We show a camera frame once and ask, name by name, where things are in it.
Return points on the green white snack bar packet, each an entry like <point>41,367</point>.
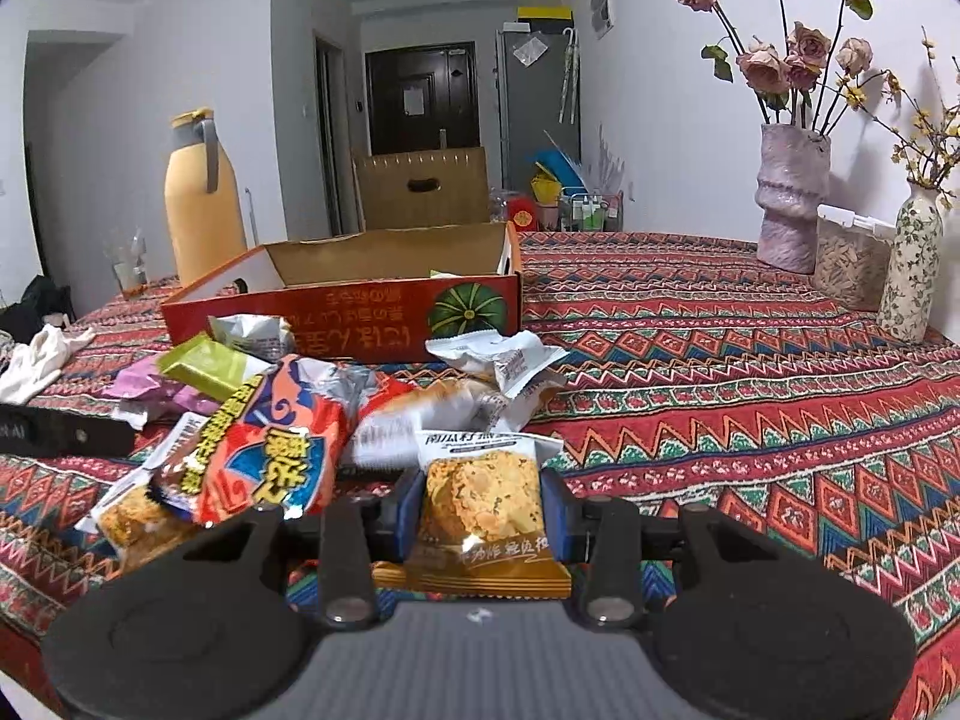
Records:
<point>212,368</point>

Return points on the red cardboard pumpkin box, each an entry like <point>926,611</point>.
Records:
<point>373,297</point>

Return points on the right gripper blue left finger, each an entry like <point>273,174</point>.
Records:
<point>399,521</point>

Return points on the floral white slim vase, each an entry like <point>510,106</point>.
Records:
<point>914,266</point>

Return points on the patterned red tablecloth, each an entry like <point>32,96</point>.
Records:
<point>694,373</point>

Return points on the white snack wrapper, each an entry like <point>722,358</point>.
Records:
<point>508,375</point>

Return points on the pink snack packet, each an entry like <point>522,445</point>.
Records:
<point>142,395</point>

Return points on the pink textured flower vase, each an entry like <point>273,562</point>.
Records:
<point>793,180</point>

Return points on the dark entrance door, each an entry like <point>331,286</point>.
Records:
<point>422,98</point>

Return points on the red orange chip bag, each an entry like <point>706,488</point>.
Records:
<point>277,441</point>

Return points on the wire storage cart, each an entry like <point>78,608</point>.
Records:
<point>582,211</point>

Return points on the yellow thermos jug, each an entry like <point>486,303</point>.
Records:
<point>201,198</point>

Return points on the dried pink roses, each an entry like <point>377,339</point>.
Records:
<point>807,78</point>

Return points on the clear lidded food container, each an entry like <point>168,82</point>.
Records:
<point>853,254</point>

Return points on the silver white snack packet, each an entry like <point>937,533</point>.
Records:
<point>265,337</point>

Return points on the grey refrigerator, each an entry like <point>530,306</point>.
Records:
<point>533,101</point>

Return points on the white cloth glove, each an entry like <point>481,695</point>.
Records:
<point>35,365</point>

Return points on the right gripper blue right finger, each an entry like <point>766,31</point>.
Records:
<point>563,518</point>

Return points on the drinking glass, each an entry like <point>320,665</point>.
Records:
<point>126,254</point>

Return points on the orange oat crisp snack packet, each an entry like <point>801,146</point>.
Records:
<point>481,530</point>

